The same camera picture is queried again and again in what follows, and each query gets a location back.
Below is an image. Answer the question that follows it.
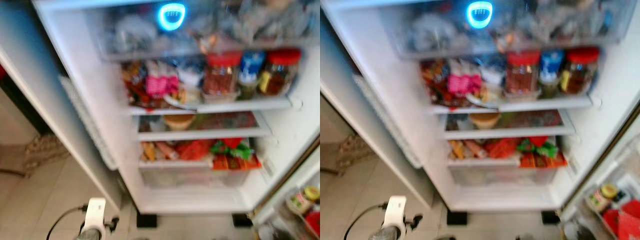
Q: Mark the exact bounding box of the orange red box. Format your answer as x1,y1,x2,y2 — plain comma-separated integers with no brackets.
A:
212,154,262,171
520,152,568,168

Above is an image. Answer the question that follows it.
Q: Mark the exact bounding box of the white packet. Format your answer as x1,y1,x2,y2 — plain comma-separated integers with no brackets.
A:
177,62,204,89
482,62,506,89

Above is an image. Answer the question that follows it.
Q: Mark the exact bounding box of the pink packet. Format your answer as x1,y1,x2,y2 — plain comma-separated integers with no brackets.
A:
145,74,180,98
447,74,482,97

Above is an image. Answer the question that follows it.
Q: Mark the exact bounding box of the orange sausage packet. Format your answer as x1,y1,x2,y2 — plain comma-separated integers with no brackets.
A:
141,141,179,162
448,140,484,161

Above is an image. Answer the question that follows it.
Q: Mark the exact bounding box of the red-lid clear jar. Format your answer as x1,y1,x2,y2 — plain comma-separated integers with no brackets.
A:
505,50,542,96
561,46,601,96
202,51,242,97
259,48,302,97

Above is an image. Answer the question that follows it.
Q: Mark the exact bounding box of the white-edged glass fridge shelf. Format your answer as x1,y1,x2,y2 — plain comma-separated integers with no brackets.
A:
431,95,601,115
442,109,576,141
129,96,303,117
137,111,273,142

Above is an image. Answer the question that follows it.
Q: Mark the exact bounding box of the dark red flat packet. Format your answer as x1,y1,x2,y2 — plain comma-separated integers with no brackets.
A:
505,111,563,128
200,112,258,129

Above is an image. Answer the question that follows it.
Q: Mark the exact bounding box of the black fridge foot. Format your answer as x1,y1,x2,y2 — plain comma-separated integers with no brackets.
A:
231,213,253,228
541,210,562,225
446,210,468,226
136,212,158,229

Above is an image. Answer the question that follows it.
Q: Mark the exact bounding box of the clear plastic fridge drawer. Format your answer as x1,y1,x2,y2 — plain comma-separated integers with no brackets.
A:
395,0,638,59
97,0,321,62

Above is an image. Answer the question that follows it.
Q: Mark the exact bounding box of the yellow-lid green-label jar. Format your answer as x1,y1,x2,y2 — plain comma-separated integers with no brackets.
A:
587,183,619,214
286,186,321,216

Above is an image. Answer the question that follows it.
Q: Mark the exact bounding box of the white fridge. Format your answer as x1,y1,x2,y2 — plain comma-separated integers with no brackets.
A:
32,0,321,215
322,0,640,212

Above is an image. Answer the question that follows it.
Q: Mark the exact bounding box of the brown woven basket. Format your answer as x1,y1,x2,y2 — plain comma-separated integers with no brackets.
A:
24,134,72,172
337,134,374,169

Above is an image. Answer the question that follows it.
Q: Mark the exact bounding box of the tan bowl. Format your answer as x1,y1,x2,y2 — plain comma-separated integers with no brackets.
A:
164,114,196,131
468,112,501,130

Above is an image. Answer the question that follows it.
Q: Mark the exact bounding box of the red brown snack packet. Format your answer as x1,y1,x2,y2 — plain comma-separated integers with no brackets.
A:
421,60,451,106
121,61,151,107

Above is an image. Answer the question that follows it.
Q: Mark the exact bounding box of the blue-lid container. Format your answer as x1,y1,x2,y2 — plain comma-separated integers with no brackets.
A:
238,50,266,98
539,49,565,98

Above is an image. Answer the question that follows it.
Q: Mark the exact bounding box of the white plate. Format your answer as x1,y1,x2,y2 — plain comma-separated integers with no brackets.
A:
162,92,201,111
465,92,501,109

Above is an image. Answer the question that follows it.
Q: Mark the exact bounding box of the clear crisper drawer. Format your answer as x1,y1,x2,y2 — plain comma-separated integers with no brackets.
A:
139,160,251,190
447,159,558,187

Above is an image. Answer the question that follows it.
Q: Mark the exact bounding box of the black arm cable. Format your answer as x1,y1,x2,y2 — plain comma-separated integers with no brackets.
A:
344,202,388,240
46,204,90,240

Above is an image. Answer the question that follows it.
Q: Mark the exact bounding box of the red carton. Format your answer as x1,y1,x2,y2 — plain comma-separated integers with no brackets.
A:
602,200,640,240
304,211,321,237

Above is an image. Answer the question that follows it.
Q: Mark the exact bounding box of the round blue fridge light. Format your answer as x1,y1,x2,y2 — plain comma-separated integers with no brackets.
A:
466,1,494,29
157,2,187,32

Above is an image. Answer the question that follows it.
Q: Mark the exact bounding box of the white fridge door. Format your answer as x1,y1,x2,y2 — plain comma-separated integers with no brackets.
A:
0,0,123,211
560,100,640,240
252,145,321,240
320,10,434,209

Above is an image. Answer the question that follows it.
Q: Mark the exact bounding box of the red crinkled packet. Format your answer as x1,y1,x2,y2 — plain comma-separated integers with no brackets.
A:
484,138,519,160
177,140,213,161

